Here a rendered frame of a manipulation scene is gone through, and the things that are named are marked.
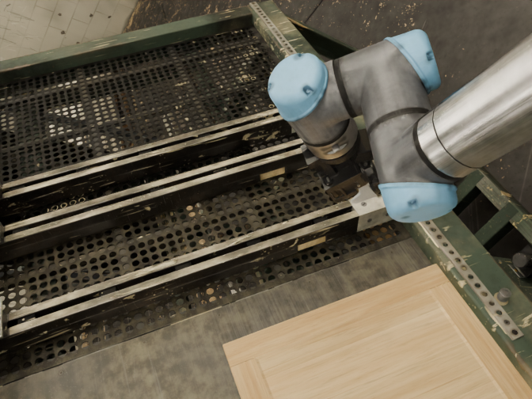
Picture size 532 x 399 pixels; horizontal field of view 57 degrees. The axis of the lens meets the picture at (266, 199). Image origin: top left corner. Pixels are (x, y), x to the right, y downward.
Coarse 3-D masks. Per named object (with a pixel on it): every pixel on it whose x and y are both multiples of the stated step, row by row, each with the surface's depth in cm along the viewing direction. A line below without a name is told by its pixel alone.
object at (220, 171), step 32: (256, 160) 145; (288, 160) 144; (128, 192) 136; (160, 192) 135; (192, 192) 139; (224, 192) 143; (0, 224) 127; (32, 224) 130; (64, 224) 129; (96, 224) 133; (0, 256) 129
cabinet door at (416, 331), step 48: (384, 288) 119; (432, 288) 118; (288, 336) 111; (336, 336) 111; (384, 336) 111; (432, 336) 110; (480, 336) 110; (240, 384) 105; (288, 384) 104; (336, 384) 104; (384, 384) 104; (432, 384) 103; (480, 384) 103
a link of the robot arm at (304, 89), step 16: (288, 64) 59; (304, 64) 58; (320, 64) 57; (272, 80) 59; (288, 80) 58; (304, 80) 57; (320, 80) 56; (272, 96) 58; (288, 96) 57; (304, 96) 56; (320, 96) 57; (336, 96) 58; (288, 112) 59; (304, 112) 58; (320, 112) 59; (336, 112) 59; (304, 128) 62; (320, 128) 62; (336, 128) 63; (320, 144) 65
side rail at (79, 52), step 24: (168, 24) 200; (192, 24) 200; (216, 24) 201; (240, 24) 205; (72, 48) 191; (96, 48) 190; (120, 48) 193; (144, 48) 197; (0, 72) 182; (24, 72) 185; (48, 72) 189; (96, 72) 196; (0, 96) 188
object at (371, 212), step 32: (288, 224) 126; (320, 224) 126; (352, 224) 129; (192, 256) 121; (224, 256) 120; (256, 256) 123; (96, 288) 116; (128, 288) 115; (160, 288) 117; (192, 288) 122; (0, 320) 107; (32, 320) 111; (64, 320) 112; (96, 320) 116; (0, 352) 112
